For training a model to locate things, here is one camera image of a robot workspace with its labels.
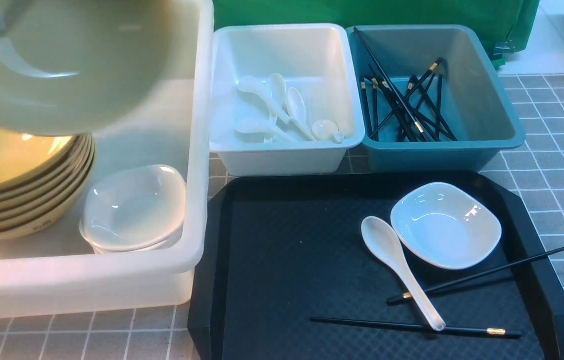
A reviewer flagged green cloth backdrop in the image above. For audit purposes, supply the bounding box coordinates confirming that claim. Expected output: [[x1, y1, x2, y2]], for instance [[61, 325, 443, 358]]
[[213, 0, 540, 58]]

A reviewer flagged black chopstick vertical right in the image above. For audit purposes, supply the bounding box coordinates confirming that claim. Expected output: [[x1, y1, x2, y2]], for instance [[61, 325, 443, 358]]
[[436, 74, 444, 137]]

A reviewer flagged white spoon in bin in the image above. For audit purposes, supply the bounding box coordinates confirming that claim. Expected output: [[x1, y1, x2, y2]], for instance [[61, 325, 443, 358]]
[[237, 76, 291, 125]]

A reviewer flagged white spoon centre bin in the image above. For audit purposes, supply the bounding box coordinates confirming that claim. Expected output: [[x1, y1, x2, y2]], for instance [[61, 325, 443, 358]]
[[267, 73, 290, 124]]

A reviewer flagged white spoon right bin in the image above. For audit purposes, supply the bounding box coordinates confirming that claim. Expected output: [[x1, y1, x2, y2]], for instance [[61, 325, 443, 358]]
[[285, 87, 317, 141]]

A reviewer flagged bottom stacked beige bowl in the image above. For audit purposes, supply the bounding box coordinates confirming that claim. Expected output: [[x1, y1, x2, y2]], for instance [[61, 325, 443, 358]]
[[0, 153, 97, 241]]

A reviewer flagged small white spoon front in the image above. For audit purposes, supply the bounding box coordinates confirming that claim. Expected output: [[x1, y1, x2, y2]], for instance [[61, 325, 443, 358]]
[[311, 120, 345, 144]]

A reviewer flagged metal clamp on backdrop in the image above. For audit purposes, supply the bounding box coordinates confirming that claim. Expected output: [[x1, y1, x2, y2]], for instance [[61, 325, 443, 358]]
[[490, 41, 516, 62]]

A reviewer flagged stacked white dish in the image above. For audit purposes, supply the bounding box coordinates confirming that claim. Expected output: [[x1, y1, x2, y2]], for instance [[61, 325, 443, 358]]
[[78, 219, 183, 254], [81, 164, 188, 250]]

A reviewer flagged long leaning black chopstick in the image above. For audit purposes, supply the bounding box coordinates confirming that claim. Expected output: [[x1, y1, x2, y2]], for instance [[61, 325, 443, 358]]
[[353, 27, 445, 142]]

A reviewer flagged white plastic spoon bin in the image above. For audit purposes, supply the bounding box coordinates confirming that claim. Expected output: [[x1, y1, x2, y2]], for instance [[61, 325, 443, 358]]
[[209, 23, 365, 177]]

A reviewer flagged beige noodle bowl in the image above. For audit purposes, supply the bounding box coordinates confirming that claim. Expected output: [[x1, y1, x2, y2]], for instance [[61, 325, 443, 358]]
[[0, 0, 208, 136]]

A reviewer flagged white ceramic soup spoon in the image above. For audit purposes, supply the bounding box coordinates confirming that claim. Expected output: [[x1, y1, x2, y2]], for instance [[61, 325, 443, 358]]
[[360, 216, 447, 332]]

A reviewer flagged black chopstick crossing centre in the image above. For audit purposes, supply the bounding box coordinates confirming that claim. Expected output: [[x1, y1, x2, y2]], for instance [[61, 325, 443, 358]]
[[407, 74, 458, 142]]

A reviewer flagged lower stacked white dish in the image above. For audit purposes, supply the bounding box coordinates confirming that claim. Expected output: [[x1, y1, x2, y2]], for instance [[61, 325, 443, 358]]
[[78, 219, 183, 254]]

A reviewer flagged top stacked beige bowl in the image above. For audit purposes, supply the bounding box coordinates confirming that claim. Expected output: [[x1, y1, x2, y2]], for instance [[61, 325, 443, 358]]
[[0, 127, 78, 191]]

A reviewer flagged teal plastic chopstick bin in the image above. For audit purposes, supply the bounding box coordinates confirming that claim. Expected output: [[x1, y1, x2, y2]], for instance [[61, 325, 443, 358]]
[[346, 24, 525, 173]]

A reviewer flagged white square sauce dish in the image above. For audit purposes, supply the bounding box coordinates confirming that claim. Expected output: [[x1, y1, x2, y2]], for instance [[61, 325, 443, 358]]
[[391, 182, 503, 271]]

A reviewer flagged top stacked white dish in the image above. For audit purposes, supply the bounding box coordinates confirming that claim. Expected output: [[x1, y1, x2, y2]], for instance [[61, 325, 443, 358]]
[[81, 164, 188, 250]]

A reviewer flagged large translucent white tub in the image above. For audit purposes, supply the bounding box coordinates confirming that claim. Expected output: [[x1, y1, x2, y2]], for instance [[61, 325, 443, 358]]
[[0, 0, 215, 319]]

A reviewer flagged black serving tray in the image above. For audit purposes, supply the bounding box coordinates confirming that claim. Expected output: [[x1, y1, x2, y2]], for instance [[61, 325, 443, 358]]
[[188, 171, 564, 360]]

